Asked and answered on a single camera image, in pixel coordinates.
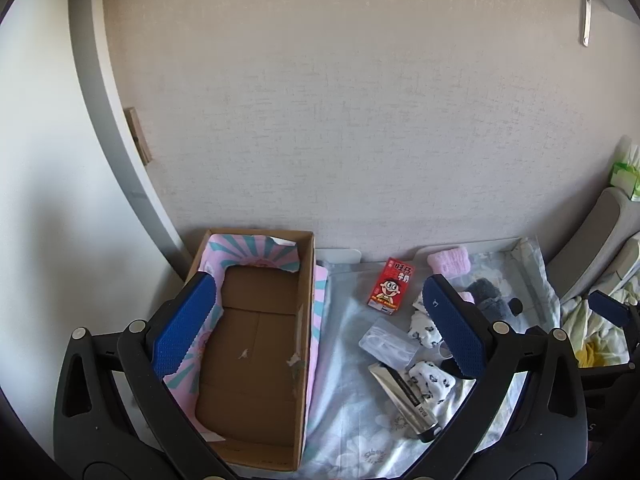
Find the clear plastic bag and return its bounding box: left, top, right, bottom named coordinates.
left=358, top=324, right=419, bottom=369

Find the floral blue cloth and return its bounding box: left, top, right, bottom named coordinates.
left=304, top=237, right=562, bottom=480

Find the beige wall switch plate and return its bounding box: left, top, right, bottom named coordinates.
left=123, top=106, right=153, bottom=166

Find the pink folded towel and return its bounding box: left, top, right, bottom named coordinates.
left=427, top=246, right=472, bottom=281

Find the white black patterned sock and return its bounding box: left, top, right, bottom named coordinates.
left=407, top=309, right=442, bottom=349
left=407, top=360, right=455, bottom=407

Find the grey door frame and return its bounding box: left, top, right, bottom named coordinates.
left=67, top=0, right=202, bottom=283

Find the pale green blanket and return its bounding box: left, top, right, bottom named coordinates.
left=560, top=287, right=632, bottom=356

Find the green tissue pack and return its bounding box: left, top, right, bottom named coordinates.
left=608, top=135, right=640, bottom=199

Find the grey chair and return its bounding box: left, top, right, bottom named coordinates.
left=547, top=187, right=640, bottom=302

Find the yellow cloth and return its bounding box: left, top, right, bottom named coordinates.
left=575, top=341, right=629, bottom=369

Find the white shelf bracket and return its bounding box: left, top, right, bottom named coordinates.
left=579, top=0, right=640, bottom=47

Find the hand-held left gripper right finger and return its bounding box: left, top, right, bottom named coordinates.
left=400, top=274, right=588, bottom=480

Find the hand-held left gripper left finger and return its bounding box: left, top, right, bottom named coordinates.
left=53, top=274, right=236, bottom=480

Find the silver tube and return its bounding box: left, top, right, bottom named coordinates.
left=368, top=362, right=442, bottom=443

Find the pink striped cardboard box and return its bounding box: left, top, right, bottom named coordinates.
left=165, top=230, right=329, bottom=472

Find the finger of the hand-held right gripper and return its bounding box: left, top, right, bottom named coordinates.
left=588, top=290, right=640, bottom=362

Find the grey fuzzy sock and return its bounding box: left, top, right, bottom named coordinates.
left=467, top=277, right=507, bottom=317

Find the red milk carton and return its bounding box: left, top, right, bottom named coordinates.
left=367, top=257, right=417, bottom=315

